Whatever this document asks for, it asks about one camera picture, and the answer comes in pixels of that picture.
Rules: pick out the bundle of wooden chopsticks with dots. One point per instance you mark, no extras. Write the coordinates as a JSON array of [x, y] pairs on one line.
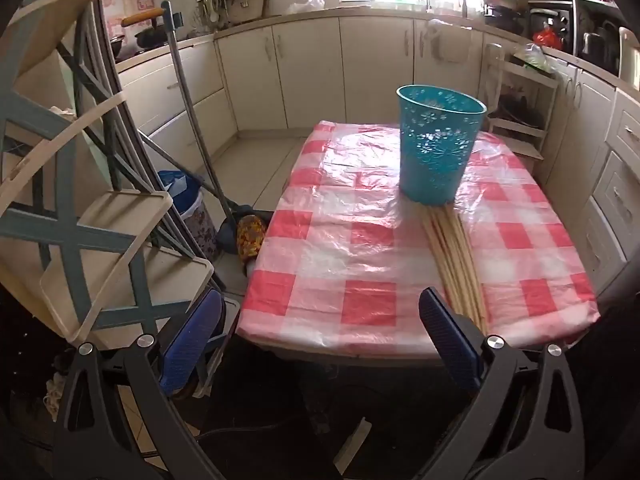
[[452, 255]]

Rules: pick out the yellow floral slipper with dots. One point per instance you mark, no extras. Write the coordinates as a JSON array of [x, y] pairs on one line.
[[251, 237]]

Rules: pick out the black kettle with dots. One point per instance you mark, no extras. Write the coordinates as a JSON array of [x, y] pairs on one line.
[[592, 46]]

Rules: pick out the black cooking pot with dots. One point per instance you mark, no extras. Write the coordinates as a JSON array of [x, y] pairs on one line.
[[150, 39]]

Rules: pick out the dish drying rack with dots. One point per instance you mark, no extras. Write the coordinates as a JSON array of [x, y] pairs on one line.
[[505, 5]]

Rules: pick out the wall utensil rack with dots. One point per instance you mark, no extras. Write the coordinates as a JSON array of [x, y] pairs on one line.
[[230, 2]]

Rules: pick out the white appliance shelf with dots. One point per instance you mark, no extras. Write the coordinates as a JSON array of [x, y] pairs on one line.
[[575, 20]]

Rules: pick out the floral bin with blue bag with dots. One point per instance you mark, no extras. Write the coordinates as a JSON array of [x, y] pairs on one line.
[[192, 220]]

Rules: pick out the red plastic bag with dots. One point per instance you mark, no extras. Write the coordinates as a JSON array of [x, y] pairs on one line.
[[545, 39]]

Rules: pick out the white storage cart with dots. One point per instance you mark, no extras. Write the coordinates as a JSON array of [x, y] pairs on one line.
[[520, 130]]

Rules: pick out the red white checkered tablecloth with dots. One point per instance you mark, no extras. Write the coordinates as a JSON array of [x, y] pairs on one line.
[[325, 240]]

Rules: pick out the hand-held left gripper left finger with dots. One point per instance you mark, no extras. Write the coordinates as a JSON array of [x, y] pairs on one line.
[[192, 345]]

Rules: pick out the teal perforated plastic basket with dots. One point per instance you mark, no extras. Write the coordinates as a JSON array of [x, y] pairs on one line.
[[440, 160]]

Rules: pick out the black toaster oven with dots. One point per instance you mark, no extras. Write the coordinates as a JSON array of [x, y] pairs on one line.
[[550, 15]]

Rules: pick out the white plastic bag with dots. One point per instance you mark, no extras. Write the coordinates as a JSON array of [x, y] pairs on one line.
[[306, 2]]

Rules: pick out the white electric water boiler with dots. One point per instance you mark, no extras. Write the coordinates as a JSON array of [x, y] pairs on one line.
[[629, 55]]

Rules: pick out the cream kitchen base cabinets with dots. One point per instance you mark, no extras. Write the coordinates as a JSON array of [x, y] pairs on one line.
[[310, 70]]

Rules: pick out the white drawer cabinets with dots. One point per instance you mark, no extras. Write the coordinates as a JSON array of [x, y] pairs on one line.
[[620, 185]]

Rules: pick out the black wok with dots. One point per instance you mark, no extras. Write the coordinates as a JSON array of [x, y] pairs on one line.
[[116, 46]]

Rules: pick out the bag of green vegetables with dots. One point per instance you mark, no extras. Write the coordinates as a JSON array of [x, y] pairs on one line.
[[532, 57]]

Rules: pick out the pink wall stickers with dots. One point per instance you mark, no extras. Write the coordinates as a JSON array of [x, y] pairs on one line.
[[130, 5]]

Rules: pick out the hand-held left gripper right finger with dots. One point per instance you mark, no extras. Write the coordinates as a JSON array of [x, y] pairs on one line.
[[450, 340]]

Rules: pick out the translucent hanging plastic bag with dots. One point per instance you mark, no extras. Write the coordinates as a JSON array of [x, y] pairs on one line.
[[450, 42]]

